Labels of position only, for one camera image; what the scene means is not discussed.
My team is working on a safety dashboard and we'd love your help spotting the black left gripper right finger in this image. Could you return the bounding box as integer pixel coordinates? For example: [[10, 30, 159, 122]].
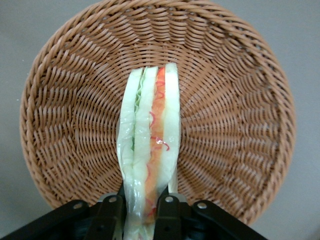
[[153, 188, 191, 240]]

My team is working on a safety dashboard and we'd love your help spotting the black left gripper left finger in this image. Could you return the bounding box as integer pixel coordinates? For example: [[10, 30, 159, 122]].
[[84, 183, 126, 240]]

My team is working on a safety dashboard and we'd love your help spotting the triangle sandwich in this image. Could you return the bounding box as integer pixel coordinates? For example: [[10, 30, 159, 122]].
[[116, 62, 181, 240]]

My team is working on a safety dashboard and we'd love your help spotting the brown round wicker basket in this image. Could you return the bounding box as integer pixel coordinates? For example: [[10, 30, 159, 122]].
[[19, 0, 297, 227]]

